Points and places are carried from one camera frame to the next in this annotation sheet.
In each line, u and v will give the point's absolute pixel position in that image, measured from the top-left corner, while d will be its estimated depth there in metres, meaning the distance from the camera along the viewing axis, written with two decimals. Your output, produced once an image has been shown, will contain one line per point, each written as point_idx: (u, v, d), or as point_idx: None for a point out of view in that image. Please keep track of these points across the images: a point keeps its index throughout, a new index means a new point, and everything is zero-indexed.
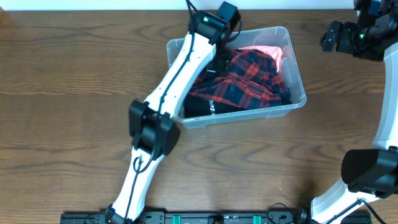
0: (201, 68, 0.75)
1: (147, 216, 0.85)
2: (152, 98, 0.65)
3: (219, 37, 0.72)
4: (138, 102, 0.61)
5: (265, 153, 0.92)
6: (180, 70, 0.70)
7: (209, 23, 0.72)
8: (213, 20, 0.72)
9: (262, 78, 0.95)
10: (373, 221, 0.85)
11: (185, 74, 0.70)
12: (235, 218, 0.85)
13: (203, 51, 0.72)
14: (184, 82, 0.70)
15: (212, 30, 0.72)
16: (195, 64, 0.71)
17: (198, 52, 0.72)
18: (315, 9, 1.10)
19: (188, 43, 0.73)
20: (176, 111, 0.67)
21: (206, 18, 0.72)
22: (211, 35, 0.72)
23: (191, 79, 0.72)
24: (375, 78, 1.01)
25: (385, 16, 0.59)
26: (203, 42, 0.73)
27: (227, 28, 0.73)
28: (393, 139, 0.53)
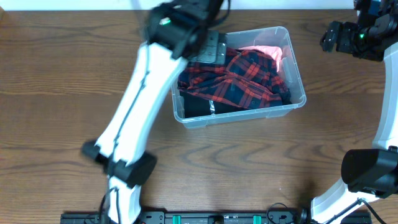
0: (165, 93, 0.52)
1: (147, 216, 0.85)
2: (104, 140, 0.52)
3: (188, 42, 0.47)
4: (91, 145, 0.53)
5: (265, 153, 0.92)
6: (134, 102, 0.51)
7: (171, 25, 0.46)
8: (180, 14, 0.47)
9: (263, 77, 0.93)
10: (373, 221, 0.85)
11: (140, 106, 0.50)
12: (235, 218, 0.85)
13: (162, 71, 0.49)
14: (139, 117, 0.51)
15: (177, 32, 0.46)
16: (154, 88, 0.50)
17: (155, 72, 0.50)
18: (314, 9, 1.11)
19: (142, 61, 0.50)
20: (137, 153, 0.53)
21: (165, 18, 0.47)
22: (176, 40, 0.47)
23: (152, 112, 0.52)
24: (375, 78, 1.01)
25: (385, 16, 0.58)
26: (161, 57, 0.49)
27: (200, 27, 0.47)
28: (393, 139, 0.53)
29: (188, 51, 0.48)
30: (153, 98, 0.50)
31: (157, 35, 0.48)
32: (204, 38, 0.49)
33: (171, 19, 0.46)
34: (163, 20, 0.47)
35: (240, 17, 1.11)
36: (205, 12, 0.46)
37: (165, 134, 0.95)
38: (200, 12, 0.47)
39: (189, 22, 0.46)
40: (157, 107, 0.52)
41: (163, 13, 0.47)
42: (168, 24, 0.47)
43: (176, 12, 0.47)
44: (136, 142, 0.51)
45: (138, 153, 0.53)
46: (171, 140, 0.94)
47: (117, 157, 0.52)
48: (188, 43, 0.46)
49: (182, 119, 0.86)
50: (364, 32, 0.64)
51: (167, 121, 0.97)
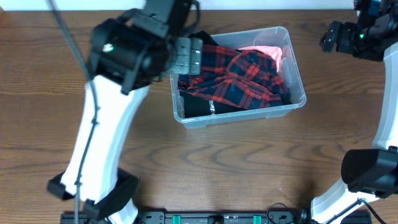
0: (125, 124, 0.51)
1: (148, 216, 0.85)
2: (65, 180, 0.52)
3: (140, 66, 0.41)
4: (53, 187, 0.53)
5: (265, 153, 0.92)
6: (91, 140, 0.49)
7: (116, 50, 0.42)
8: (132, 33, 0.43)
9: (263, 78, 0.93)
10: (373, 221, 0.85)
11: (97, 143, 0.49)
12: (235, 218, 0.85)
13: (117, 105, 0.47)
14: (99, 155, 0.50)
15: (129, 54, 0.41)
16: (109, 126, 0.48)
17: (107, 109, 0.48)
18: (314, 9, 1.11)
19: (91, 96, 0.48)
20: (104, 188, 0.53)
21: (109, 45, 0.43)
22: (128, 64, 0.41)
23: (112, 146, 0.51)
24: (375, 78, 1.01)
25: (385, 16, 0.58)
26: (112, 91, 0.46)
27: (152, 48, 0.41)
28: (392, 139, 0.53)
29: (141, 75, 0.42)
30: (109, 134, 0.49)
31: (104, 58, 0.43)
32: (159, 58, 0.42)
33: (115, 45, 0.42)
34: (109, 43, 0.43)
35: (240, 16, 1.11)
36: (164, 27, 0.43)
37: (165, 134, 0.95)
38: (158, 28, 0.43)
39: (143, 42, 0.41)
40: (117, 140, 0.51)
41: (108, 35, 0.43)
42: (115, 46, 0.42)
43: (125, 30, 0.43)
44: (102, 177, 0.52)
45: (106, 186, 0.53)
46: (171, 140, 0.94)
47: (84, 196, 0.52)
48: (140, 65, 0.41)
49: (182, 119, 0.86)
50: (364, 32, 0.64)
51: (167, 121, 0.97)
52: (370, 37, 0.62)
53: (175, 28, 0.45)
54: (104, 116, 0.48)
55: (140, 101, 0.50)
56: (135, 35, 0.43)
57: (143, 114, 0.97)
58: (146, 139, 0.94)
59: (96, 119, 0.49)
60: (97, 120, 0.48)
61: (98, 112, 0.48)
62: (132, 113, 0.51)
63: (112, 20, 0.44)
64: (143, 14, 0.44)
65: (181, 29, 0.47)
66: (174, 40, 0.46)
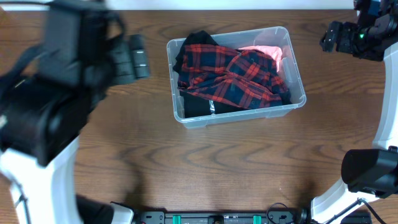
0: (61, 185, 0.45)
1: (147, 216, 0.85)
2: None
3: (44, 130, 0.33)
4: None
5: (265, 153, 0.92)
6: (27, 214, 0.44)
7: (13, 121, 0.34)
8: (29, 91, 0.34)
9: (263, 78, 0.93)
10: (373, 221, 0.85)
11: (35, 216, 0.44)
12: (235, 218, 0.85)
13: (40, 182, 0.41)
14: None
15: (28, 118, 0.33)
16: (40, 200, 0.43)
17: (31, 187, 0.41)
18: (314, 9, 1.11)
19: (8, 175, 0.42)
20: None
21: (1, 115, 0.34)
22: (31, 130, 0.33)
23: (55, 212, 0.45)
24: (375, 78, 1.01)
25: (384, 17, 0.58)
26: (25, 169, 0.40)
27: (53, 107, 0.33)
28: (393, 139, 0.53)
29: (48, 143, 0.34)
30: (43, 205, 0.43)
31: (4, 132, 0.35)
32: (68, 111, 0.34)
33: (10, 113, 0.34)
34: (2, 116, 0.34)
35: (240, 17, 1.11)
36: (74, 66, 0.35)
37: (165, 134, 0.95)
38: (66, 72, 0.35)
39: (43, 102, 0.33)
40: (60, 201, 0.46)
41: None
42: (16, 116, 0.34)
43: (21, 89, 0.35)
44: None
45: None
46: (171, 140, 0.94)
47: None
48: (47, 130, 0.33)
49: (182, 119, 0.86)
50: (364, 32, 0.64)
51: (167, 121, 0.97)
52: (370, 37, 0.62)
53: (89, 62, 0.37)
54: (30, 191, 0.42)
55: (71, 157, 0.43)
56: (38, 89, 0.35)
57: (143, 114, 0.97)
58: (146, 139, 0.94)
59: (23, 196, 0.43)
60: (25, 196, 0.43)
61: (23, 188, 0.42)
62: (66, 171, 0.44)
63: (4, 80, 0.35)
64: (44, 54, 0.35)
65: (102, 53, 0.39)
66: (85, 76, 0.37)
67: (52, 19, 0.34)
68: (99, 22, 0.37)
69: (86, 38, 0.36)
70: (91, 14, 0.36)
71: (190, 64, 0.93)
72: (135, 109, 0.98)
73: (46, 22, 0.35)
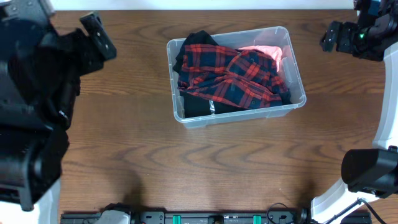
0: None
1: (147, 216, 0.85)
2: None
3: (27, 173, 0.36)
4: None
5: (266, 153, 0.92)
6: None
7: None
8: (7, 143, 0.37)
9: (263, 78, 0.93)
10: (373, 221, 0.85)
11: None
12: (235, 218, 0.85)
13: None
14: None
15: (9, 165, 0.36)
16: None
17: None
18: (314, 9, 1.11)
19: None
20: None
21: None
22: (15, 177, 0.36)
23: None
24: (375, 78, 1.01)
25: (384, 16, 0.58)
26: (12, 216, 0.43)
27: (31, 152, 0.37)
28: (392, 139, 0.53)
29: (38, 182, 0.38)
30: None
31: None
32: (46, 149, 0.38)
33: None
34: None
35: (240, 17, 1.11)
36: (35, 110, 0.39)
37: (165, 134, 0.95)
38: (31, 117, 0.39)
39: (16, 154, 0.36)
40: None
41: None
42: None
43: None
44: None
45: None
46: (171, 140, 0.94)
47: None
48: (32, 172, 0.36)
49: (182, 119, 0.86)
50: (364, 32, 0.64)
51: (167, 121, 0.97)
52: (370, 37, 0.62)
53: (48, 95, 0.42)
54: None
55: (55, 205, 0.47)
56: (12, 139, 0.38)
57: (143, 114, 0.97)
58: (146, 139, 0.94)
59: None
60: None
61: None
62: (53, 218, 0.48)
63: None
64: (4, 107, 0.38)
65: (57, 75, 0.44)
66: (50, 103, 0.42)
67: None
68: (31, 54, 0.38)
69: (30, 75, 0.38)
70: (20, 51, 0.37)
71: (190, 64, 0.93)
72: (135, 109, 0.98)
73: None
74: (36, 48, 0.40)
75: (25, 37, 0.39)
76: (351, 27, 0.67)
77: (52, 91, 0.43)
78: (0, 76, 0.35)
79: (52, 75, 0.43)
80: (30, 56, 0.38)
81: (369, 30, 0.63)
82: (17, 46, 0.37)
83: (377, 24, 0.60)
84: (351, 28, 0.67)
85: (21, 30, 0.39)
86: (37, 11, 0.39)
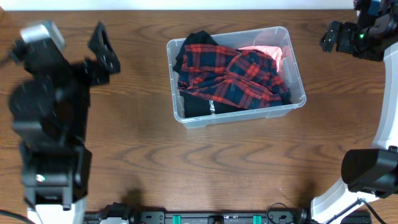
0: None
1: (147, 216, 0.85)
2: None
3: (71, 183, 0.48)
4: None
5: (266, 153, 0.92)
6: None
7: (49, 179, 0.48)
8: (55, 160, 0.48)
9: (263, 78, 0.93)
10: (373, 221, 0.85)
11: None
12: (235, 218, 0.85)
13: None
14: None
15: (58, 177, 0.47)
16: None
17: None
18: (314, 9, 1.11)
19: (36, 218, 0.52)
20: None
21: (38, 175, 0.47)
22: (61, 186, 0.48)
23: None
24: (375, 78, 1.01)
25: (384, 16, 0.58)
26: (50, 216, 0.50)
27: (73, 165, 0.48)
28: (392, 139, 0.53)
29: (78, 188, 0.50)
30: None
31: (40, 188, 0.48)
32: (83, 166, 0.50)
33: (45, 175, 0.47)
34: (38, 178, 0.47)
35: (240, 17, 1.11)
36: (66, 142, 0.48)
37: (165, 134, 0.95)
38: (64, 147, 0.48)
39: (61, 167, 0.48)
40: None
41: (34, 169, 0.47)
42: (45, 183, 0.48)
43: (47, 159, 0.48)
44: None
45: None
46: (171, 140, 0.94)
47: None
48: (74, 183, 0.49)
49: (182, 119, 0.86)
50: (364, 32, 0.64)
51: (167, 121, 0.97)
52: (370, 37, 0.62)
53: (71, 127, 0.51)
54: None
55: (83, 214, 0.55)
56: (55, 158, 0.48)
57: (143, 114, 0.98)
58: (146, 139, 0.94)
59: None
60: None
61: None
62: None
63: (26, 154, 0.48)
64: (45, 144, 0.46)
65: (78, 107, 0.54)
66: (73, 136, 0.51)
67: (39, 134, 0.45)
68: (50, 106, 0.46)
69: (55, 121, 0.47)
70: (42, 109, 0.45)
71: (190, 64, 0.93)
72: (135, 109, 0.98)
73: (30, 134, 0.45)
74: (53, 99, 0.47)
75: (41, 96, 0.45)
76: (351, 27, 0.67)
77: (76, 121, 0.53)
78: (37, 129, 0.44)
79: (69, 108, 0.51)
80: (51, 107, 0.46)
81: (369, 31, 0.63)
82: (38, 104, 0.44)
83: (377, 25, 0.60)
84: (351, 28, 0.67)
85: (36, 89, 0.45)
86: (48, 60, 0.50)
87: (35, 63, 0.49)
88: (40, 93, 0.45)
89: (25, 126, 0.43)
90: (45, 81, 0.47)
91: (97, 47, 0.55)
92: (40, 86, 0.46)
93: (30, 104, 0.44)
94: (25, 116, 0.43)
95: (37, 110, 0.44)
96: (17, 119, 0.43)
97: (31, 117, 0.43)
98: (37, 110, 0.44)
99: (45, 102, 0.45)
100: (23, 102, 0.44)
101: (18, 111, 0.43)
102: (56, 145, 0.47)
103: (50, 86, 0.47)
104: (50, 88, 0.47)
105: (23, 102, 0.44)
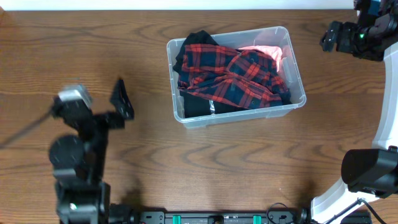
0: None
1: (147, 216, 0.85)
2: None
3: (99, 210, 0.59)
4: None
5: (266, 153, 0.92)
6: None
7: (80, 208, 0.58)
8: (84, 194, 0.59)
9: (263, 78, 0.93)
10: (373, 221, 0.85)
11: None
12: (235, 218, 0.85)
13: None
14: None
15: (88, 206, 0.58)
16: None
17: None
18: (314, 9, 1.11)
19: None
20: None
21: (71, 205, 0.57)
22: (89, 213, 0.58)
23: None
24: (375, 78, 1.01)
25: (384, 16, 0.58)
26: None
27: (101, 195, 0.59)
28: (392, 139, 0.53)
29: (102, 216, 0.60)
30: None
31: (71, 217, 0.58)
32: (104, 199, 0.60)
33: (78, 204, 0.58)
34: (71, 207, 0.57)
35: (240, 17, 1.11)
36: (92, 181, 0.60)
37: (165, 134, 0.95)
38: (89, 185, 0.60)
39: (88, 200, 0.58)
40: None
41: (68, 201, 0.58)
42: (76, 211, 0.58)
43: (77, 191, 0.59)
44: None
45: None
46: (171, 140, 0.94)
47: None
48: (101, 211, 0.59)
49: (182, 119, 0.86)
50: (364, 32, 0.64)
51: (167, 121, 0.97)
52: (370, 37, 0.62)
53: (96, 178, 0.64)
54: None
55: None
56: (82, 192, 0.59)
57: (143, 114, 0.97)
58: (146, 140, 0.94)
59: None
60: None
61: None
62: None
63: (62, 190, 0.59)
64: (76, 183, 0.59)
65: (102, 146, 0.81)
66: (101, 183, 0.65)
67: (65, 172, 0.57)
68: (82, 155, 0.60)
69: (83, 166, 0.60)
70: (75, 158, 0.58)
71: (190, 64, 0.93)
72: (135, 109, 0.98)
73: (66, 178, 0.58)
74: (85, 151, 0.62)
75: (73, 148, 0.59)
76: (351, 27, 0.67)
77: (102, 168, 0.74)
78: (71, 174, 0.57)
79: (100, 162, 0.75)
80: (81, 158, 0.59)
81: (368, 30, 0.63)
82: (73, 155, 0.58)
83: (377, 24, 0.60)
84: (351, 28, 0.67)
85: (68, 144, 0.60)
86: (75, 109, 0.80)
87: (68, 116, 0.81)
88: (73, 147, 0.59)
89: (63, 171, 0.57)
90: (74, 137, 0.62)
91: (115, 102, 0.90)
92: (71, 141, 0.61)
93: (65, 157, 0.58)
94: (65, 165, 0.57)
95: (71, 160, 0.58)
96: (58, 168, 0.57)
97: (69, 165, 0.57)
98: (70, 160, 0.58)
99: (77, 153, 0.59)
100: (61, 155, 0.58)
101: (56, 162, 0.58)
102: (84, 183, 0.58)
103: (79, 142, 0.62)
104: (78, 142, 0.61)
105: (62, 153, 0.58)
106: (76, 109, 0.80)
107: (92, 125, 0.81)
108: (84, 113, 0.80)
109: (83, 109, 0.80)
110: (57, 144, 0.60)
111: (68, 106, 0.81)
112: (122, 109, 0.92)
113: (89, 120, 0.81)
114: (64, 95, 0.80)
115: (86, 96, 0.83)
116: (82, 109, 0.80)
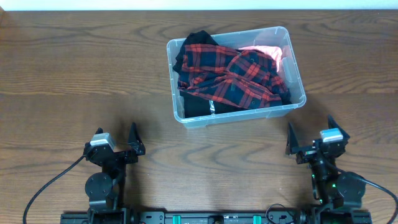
0: None
1: (147, 216, 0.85)
2: None
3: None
4: None
5: (266, 153, 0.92)
6: None
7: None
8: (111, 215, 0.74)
9: (263, 78, 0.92)
10: (373, 221, 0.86)
11: None
12: (235, 218, 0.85)
13: None
14: None
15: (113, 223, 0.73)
16: None
17: None
18: (314, 9, 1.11)
19: None
20: None
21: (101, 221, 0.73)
22: None
23: None
24: (374, 78, 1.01)
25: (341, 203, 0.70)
26: None
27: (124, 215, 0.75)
28: None
29: None
30: None
31: None
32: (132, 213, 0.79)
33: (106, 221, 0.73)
34: None
35: (240, 17, 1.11)
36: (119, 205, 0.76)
37: (165, 134, 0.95)
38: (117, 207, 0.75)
39: (113, 221, 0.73)
40: None
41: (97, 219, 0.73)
42: None
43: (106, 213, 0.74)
44: None
45: None
46: (172, 140, 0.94)
47: None
48: None
49: (182, 119, 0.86)
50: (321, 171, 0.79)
51: (167, 121, 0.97)
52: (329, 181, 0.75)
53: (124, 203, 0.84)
54: None
55: None
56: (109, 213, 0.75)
57: (143, 114, 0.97)
58: (146, 139, 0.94)
59: None
60: None
61: None
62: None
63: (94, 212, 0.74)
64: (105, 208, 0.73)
65: (127, 179, 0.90)
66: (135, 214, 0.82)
67: (97, 203, 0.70)
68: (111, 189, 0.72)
69: (111, 196, 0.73)
70: (106, 191, 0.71)
71: (190, 64, 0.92)
72: (136, 110, 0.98)
73: (97, 206, 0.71)
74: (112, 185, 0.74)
75: (105, 184, 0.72)
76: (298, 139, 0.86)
77: (126, 196, 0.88)
78: (102, 205, 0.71)
79: (129, 193, 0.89)
80: (111, 190, 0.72)
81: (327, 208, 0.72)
82: (104, 189, 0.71)
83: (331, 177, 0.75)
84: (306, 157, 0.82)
85: (101, 182, 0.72)
86: (103, 152, 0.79)
87: (96, 157, 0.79)
88: (105, 183, 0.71)
89: (96, 201, 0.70)
90: (104, 174, 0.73)
91: (132, 143, 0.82)
92: (103, 178, 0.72)
93: (97, 190, 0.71)
94: (98, 198, 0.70)
95: (102, 193, 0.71)
96: (92, 200, 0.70)
97: (101, 198, 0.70)
98: (102, 195, 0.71)
99: (108, 187, 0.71)
100: (94, 189, 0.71)
101: (91, 193, 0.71)
102: (111, 210, 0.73)
103: (109, 177, 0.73)
104: (109, 177, 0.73)
105: (96, 188, 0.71)
106: (102, 151, 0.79)
107: (116, 164, 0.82)
108: (107, 155, 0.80)
109: (109, 152, 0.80)
110: (91, 179, 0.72)
111: (97, 150, 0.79)
112: (138, 148, 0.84)
113: (114, 160, 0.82)
114: (94, 141, 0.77)
115: (111, 141, 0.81)
116: (109, 152, 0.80)
